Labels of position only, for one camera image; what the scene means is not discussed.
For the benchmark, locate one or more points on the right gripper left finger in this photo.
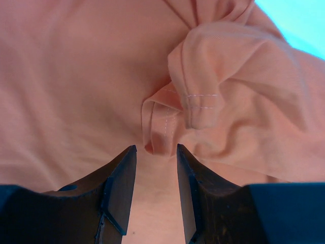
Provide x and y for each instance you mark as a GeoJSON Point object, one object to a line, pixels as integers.
{"type": "Point", "coordinates": [94, 209]}

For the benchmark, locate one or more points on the orange t shirt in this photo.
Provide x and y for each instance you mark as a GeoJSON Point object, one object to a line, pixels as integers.
{"type": "Point", "coordinates": [83, 80]}

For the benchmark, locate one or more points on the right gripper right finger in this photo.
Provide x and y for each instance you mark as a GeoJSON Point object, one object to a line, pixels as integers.
{"type": "Point", "coordinates": [215, 210]}

